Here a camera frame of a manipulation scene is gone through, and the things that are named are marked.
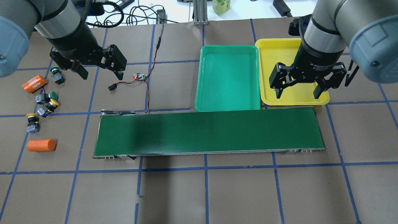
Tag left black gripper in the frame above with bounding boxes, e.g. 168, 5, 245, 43
49, 44, 127, 80

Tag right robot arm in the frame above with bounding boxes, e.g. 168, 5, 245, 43
269, 0, 398, 99

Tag plain orange cylinder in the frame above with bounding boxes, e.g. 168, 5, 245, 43
27, 139, 57, 152

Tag green tea bottle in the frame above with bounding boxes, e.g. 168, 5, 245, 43
212, 0, 231, 15

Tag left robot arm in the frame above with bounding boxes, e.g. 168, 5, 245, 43
0, 0, 127, 80

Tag red black wire with plug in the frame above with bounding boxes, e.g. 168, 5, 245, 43
108, 23, 165, 115

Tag orange cylinder with 4680 print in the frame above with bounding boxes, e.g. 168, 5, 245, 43
22, 75, 48, 94

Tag green plastic tray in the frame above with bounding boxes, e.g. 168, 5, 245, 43
195, 45, 261, 112

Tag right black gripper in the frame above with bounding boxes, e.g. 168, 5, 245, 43
269, 62, 347, 99

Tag yellow push button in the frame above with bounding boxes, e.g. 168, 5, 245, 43
26, 113, 40, 133
36, 99, 59, 118

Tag small controller circuit board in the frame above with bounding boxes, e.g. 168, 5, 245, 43
133, 73, 148, 82

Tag aluminium frame post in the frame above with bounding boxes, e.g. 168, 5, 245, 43
193, 0, 209, 26

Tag yellow plastic tray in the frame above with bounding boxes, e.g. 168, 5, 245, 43
255, 38, 330, 106

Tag green conveyor belt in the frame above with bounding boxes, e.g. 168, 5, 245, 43
93, 107, 325, 159

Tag green push button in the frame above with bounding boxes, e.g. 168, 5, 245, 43
50, 66, 66, 85
35, 91, 58, 105

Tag black power adapter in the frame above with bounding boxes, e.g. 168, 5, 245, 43
272, 0, 292, 17

